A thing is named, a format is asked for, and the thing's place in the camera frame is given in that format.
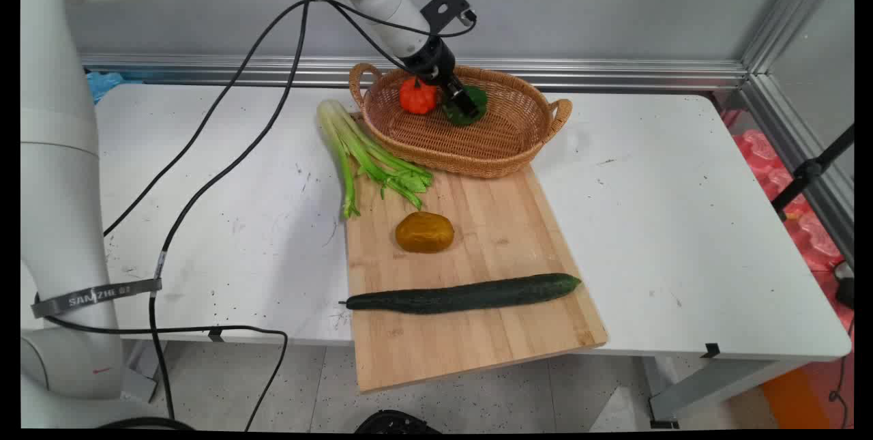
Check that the green toy bell pepper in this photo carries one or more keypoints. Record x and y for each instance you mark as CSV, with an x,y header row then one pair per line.
x,y
477,107

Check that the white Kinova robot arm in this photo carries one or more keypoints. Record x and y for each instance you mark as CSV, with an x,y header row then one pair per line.
x,y
58,174

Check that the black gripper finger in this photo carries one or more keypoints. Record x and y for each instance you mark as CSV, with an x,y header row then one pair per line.
x,y
469,97
458,102

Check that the red and pink packaging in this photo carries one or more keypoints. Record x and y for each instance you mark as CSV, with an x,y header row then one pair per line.
x,y
805,228

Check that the yellow-brown toy potato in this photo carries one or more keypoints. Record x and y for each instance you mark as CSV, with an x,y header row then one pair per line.
x,y
424,232

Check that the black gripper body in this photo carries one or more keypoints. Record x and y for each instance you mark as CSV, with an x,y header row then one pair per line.
x,y
431,58

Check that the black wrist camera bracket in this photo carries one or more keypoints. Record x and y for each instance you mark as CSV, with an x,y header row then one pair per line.
x,y
447,9

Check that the angled aluminium frame rail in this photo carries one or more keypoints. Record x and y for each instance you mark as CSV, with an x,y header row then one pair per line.
x,y
784,31

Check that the black tripod leg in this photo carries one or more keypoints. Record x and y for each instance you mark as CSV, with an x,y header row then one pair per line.
x,y
808,170

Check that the wooden cutting board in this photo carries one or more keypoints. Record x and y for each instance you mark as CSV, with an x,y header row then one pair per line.
x,y
477,276

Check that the orange toy pumpkin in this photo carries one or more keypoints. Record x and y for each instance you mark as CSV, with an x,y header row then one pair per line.
x,y
417,96

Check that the orange box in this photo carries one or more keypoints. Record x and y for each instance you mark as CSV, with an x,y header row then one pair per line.
x,y
794,402

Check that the grey metal table leg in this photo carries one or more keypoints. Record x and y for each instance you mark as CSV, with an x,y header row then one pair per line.
x,y
716,389

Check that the long dark green cucumber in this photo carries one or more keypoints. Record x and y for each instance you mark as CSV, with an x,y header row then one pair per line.
x,y
470,293

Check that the black table edge clip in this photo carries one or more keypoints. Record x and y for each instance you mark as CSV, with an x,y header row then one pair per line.
x,y
711,350
216,335

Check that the horizontal aluminium frame rail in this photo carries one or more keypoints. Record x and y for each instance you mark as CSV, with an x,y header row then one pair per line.
x,y
545,71

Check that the black round object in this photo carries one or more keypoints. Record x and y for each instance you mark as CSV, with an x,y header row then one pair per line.
x,y
395,421

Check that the blue plastic bag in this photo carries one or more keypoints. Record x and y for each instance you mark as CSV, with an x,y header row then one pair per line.
x,y
104,84

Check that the green celery stalk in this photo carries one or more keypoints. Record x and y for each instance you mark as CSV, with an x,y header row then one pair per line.
x,y
354,147

